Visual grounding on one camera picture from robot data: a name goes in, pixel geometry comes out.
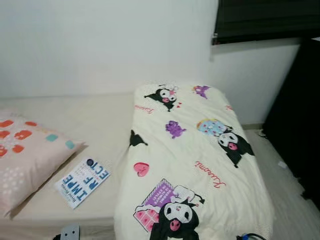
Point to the white book blue letters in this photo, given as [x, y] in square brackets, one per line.
[82, 182]

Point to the pink patterned pillow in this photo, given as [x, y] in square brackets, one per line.
[30, 160]

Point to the dark window blind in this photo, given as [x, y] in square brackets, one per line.
[270, 17]

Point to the beige mattress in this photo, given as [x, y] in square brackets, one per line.
[100, 125]

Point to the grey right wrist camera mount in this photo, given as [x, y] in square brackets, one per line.
[245, 236]

